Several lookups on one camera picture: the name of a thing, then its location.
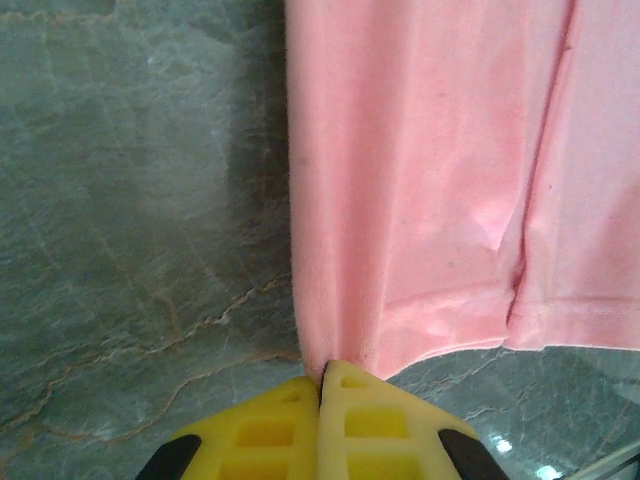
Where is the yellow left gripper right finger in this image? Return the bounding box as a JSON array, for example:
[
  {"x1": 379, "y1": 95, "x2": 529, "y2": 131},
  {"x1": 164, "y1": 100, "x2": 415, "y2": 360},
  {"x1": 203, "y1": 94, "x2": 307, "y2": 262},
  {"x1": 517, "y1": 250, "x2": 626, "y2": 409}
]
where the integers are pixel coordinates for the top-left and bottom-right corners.
[{"x1": 319, "y1": 359, "x2": 512, "y2": 480}]

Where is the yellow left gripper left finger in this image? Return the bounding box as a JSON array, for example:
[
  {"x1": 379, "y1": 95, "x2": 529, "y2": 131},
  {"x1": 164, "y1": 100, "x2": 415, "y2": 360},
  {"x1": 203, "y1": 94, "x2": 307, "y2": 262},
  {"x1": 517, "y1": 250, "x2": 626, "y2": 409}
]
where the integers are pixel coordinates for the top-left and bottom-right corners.
[{"x1": 134, "y1": 376, "x2": 322, "y2": 480}]

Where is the pink t-shirt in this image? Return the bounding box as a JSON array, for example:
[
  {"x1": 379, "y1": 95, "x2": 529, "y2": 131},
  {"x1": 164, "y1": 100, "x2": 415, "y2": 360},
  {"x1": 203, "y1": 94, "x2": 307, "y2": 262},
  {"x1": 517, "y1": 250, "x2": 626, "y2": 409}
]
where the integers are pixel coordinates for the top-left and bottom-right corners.
[{"x1": 282, "y1": 0, "x2": 640, "y2": 384}]

